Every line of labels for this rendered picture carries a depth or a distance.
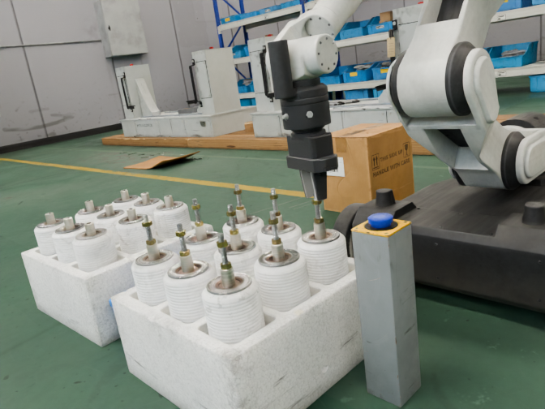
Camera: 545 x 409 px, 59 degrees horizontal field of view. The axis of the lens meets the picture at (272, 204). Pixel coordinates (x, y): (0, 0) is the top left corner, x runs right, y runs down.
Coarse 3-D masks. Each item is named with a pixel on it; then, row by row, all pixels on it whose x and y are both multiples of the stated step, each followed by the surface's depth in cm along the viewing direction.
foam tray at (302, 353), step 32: (320, 288) 89; (352, 288) 90; (128, 320) 95; (160, 320) 86; (288, 320) 79; (320, 320) 85; (352, 320) 91; (128, 352) 100; (160, 352) 88; (192, 352) 79; (224, 352) 73; (256, 352) 74; (288, 352) 79; (320, 352) 86; (352, 352) 93; (160, 384) 93; (192, 384) 82; (224, 384) 74; (256, 384) 75; (288, 384) 80; (320, 384) 87
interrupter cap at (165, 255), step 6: (162, 252) 98; (168, 252) 97; (138, 258) 96; (144, 258) 96; (162, 258) 94; (168, 258) 94; (138, 264) 93; (144, 264) 92; (150, 264) 92; (156, 264) 92
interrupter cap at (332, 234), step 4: (308, 232) 97; (312, 232) 97; (328, 232) 96; (332, 232) 95; (336, 232) 95; (304, 236) 95; (308, 236) 95; (312, 236) 95; (328, 236) 94; (332, 236) 93; (336, 236) 92; (304, 240) 93; (308, 240) 93; (312, 240) 92; (316, 240) 92; (320, 240) 92; (324, 240) 92; (328, 240) 91; (332, 240) 91
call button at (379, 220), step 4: (372, 216) 78; (376, 216) 77; (380, 216) 77; (384, 216) 77; (388, 216) 77; (392, 216) 77; (368, 220) 77; (372, 220) 76; (376, 220) 76; (380, 220) 76; (384, 220) 75; (388, 220) 76; (392, 220) 76; (372, 224) 76; (376, 224) 76; (380, 224) 76; (384, 224) 76; (388, 224) 76
